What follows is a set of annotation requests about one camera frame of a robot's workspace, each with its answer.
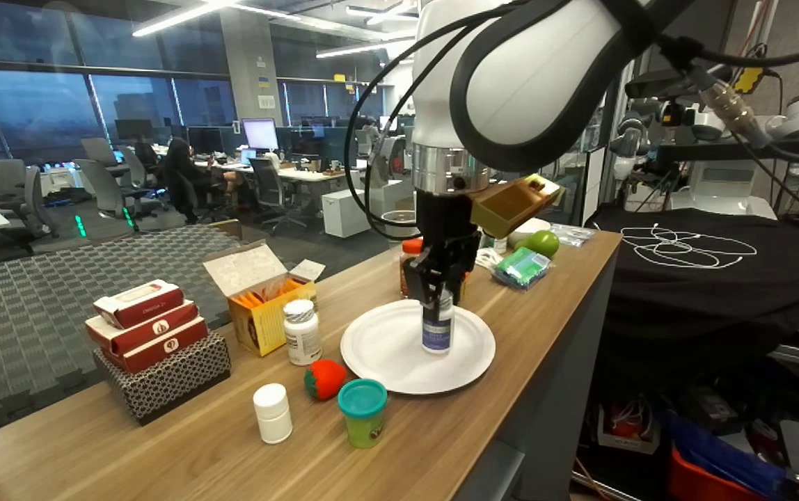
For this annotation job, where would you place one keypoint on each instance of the lower red box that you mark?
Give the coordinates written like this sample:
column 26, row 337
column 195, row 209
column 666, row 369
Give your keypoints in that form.
column 159, row 346

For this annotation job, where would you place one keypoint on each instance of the white paper plate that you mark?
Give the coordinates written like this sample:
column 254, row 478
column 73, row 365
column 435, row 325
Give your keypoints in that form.
column 387, row 346

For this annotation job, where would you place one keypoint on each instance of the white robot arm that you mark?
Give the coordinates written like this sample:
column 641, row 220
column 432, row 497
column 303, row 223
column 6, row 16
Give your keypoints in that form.
column 507, row 85

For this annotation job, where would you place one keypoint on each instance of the green teal snack packet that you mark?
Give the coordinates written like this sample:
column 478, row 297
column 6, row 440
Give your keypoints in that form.
column 522, row 269

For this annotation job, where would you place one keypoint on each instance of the red storage bin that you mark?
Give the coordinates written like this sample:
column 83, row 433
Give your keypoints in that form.
column 691, row 482

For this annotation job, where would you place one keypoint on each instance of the black cloth covered table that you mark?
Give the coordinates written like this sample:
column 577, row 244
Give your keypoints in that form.
column 696, row 291

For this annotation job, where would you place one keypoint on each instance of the small plain white bottle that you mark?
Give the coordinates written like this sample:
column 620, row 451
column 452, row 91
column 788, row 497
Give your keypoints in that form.
column 272, row 407

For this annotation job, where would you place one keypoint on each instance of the red toy strawberry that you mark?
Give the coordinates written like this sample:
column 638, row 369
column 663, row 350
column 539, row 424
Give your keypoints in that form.
column 325, row 379

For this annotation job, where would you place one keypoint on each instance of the computer monitor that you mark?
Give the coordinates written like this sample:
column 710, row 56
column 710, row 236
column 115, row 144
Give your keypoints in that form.
column 259, row 135

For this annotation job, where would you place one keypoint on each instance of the teal-lid green dough tub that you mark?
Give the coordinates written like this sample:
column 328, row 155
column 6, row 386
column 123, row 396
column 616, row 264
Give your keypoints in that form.
column 364, row 404

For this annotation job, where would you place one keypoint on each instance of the white pedestal cabinet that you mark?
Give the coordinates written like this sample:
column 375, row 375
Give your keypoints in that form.
column 340, row 216

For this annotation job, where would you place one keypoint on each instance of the open yellow cardboard box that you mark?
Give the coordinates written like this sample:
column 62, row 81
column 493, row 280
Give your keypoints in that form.
column 258, row 287

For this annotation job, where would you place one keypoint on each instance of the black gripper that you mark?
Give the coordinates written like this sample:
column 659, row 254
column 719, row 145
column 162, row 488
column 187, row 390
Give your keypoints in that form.
column 449, row 245

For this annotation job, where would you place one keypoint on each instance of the white blue-label pill bottle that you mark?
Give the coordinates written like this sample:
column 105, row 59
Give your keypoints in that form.
column 438, row 325

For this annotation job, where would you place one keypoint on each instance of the white bowl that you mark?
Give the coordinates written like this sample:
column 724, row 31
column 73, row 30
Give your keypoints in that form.
column 527, row 230

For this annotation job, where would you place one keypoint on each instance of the top red box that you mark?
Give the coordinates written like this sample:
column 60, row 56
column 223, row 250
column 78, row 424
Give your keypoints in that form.
column 138, row 305

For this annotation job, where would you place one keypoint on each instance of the green apple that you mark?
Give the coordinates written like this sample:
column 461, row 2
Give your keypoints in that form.
column 543, row 244

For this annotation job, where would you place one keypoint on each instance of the orange-lid spice bottle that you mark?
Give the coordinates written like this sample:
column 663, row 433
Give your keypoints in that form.
column 411, row 252

